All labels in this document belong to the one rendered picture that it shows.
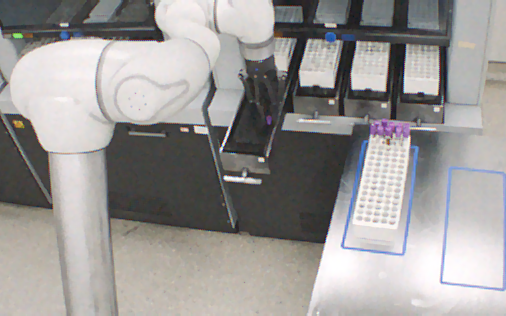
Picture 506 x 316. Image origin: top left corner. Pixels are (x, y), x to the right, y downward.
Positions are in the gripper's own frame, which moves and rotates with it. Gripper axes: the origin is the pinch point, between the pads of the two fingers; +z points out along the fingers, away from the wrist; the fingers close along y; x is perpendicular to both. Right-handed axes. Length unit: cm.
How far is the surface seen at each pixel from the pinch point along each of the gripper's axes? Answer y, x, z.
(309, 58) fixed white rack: -7.8, -22.7, -1.8
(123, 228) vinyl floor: 78, -13, 84
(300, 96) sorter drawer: -6.5, -11.3, 3.6
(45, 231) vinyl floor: 116, -5, 84
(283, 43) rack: 1.5, -29.4, -2.2
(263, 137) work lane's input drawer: 0.7, 6.1, 3.9
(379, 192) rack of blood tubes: -32.9, 28.8, -3.6
